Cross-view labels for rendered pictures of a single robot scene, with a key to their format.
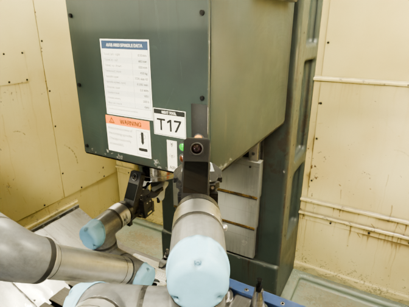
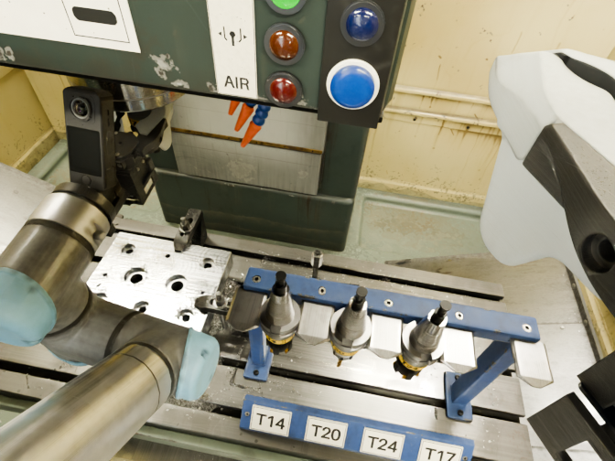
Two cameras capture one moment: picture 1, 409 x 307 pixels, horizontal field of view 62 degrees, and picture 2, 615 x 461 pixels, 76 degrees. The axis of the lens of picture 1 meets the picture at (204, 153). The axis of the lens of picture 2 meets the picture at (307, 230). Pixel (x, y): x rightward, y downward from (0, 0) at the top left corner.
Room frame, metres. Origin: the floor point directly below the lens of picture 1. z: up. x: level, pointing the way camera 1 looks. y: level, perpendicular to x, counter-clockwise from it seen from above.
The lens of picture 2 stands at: (0.57, 0.13, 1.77)
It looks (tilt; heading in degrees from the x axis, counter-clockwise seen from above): 49 degrees down; 337
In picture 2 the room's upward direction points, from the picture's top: 5 degrees clockwise
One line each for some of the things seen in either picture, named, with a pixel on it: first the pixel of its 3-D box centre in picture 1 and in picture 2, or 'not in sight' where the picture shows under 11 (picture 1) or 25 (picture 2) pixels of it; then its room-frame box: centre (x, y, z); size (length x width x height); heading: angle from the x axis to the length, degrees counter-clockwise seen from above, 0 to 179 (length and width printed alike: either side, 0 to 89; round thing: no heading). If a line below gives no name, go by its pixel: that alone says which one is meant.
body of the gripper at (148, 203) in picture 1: (135, 205); (107, 179); (1.00, 0.23, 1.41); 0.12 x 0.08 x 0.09; 152
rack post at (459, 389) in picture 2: not in sight; (483, 369); (0.72, -0.32, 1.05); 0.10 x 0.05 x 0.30; 151
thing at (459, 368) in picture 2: not in sight; (458, 349); (0.72, -0.20, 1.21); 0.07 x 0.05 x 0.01; 151
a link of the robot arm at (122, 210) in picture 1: (119, 215); (73, 224); (0.93, 0.27, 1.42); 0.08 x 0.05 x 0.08; 62
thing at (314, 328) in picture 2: not in sight; (315, 323); (0.83, -0.01, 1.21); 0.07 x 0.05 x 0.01; 151
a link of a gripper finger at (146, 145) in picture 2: (151, 192); (142, 139); (1.04, 0.18, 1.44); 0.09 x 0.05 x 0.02; 138
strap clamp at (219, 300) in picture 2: not in sight; (225, 311); (1.02, 0.12, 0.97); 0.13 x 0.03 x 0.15; 61
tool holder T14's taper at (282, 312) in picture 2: not in sight; (280, 301); (0.85, 0.04, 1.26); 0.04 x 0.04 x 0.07
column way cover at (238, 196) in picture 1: (213, 201); (242, 112); (1.51, -0.04, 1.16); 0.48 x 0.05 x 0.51; 61
